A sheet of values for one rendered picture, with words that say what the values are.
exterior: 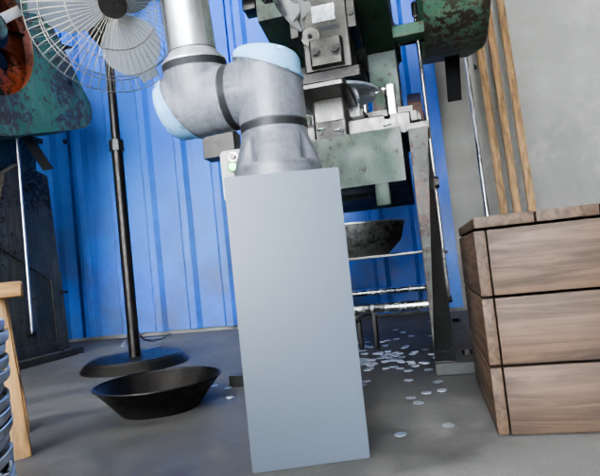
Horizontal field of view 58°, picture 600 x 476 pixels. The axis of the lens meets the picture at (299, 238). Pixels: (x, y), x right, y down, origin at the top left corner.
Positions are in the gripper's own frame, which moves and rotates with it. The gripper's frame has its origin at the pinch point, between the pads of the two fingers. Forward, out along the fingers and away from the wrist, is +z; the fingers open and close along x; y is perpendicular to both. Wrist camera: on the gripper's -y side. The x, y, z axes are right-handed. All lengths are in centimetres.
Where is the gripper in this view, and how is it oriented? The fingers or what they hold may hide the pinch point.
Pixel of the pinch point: (299, 27)
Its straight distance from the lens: 156.2
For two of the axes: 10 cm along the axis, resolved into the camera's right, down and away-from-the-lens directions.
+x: 7.5, -3.8, 5.4
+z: 3.7, 9.2, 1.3
